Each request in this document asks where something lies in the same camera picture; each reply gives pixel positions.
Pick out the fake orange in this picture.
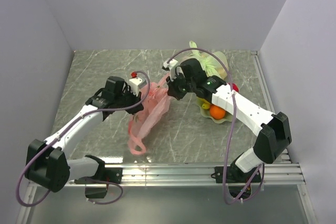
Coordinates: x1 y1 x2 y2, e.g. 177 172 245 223
209 104 226 120

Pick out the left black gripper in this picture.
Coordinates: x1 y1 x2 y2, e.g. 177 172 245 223
114 86 144 114

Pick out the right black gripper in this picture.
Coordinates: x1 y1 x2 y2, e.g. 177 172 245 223
166 70 196 101

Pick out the aluminium rail frame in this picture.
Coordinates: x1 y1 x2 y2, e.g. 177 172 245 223
17 49 318 223

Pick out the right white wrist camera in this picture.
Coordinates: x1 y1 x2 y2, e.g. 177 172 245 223
162 59 183 81

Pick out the tied green plastic bag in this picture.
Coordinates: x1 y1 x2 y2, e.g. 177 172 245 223
182 41 229 79

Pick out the fake banana bunch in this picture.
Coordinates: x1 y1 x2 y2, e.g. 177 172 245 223
198 98 211 110

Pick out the fake red apple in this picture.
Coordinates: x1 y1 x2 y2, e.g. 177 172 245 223
228 83 239 92

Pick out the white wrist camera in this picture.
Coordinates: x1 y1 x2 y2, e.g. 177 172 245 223
162 59 183 81
128 72 147 96

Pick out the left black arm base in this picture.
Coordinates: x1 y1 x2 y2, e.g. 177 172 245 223
74 167 124 201

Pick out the green wavy fruit plate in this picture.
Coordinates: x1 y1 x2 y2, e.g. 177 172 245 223
196 97 233 124

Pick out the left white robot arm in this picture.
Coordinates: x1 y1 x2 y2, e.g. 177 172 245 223
23 75 149 193

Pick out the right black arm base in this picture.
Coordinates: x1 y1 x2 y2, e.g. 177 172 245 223
226 166 264 200

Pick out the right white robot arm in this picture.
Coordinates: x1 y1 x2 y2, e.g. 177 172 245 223
163 58 292 182

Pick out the pink plastic bag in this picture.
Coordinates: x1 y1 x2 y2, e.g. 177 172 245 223
128 74 172 155

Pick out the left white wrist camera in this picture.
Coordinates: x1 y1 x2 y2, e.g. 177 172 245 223
128 72 147 96

